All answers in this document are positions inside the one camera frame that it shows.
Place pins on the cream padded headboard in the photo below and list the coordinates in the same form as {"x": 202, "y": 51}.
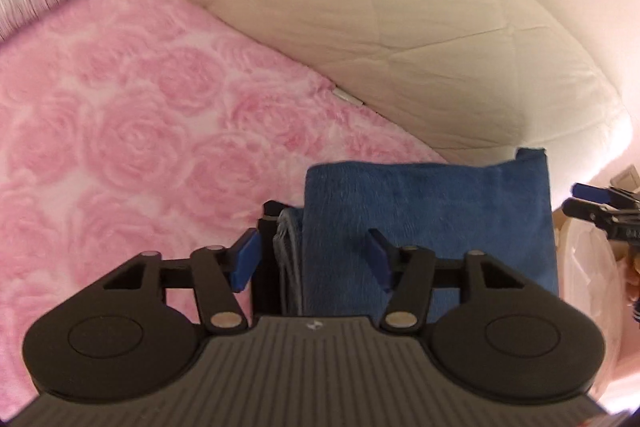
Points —
{"x": 473, "y": 79}

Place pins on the pink rose blanket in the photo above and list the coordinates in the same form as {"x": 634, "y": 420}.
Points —
{"x": 148, "y": 125}

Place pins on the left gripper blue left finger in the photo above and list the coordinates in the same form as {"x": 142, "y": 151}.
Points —
{"x": 245, "y": 254}

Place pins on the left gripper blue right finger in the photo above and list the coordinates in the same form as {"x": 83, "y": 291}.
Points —
{"x": 379, "y": 251}

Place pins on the blue denim jeans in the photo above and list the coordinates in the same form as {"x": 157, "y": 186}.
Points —
{"x": 503, "y": 210}

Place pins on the round white bedside table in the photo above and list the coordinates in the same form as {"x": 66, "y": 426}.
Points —
{"x": 591, "y": 280}

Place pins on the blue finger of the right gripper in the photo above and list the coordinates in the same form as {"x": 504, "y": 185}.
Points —
{"x": 591, "y": 193}

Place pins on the folded dark jeans stack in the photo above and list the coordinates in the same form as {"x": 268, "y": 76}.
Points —
{"x": 277, "y": 287}

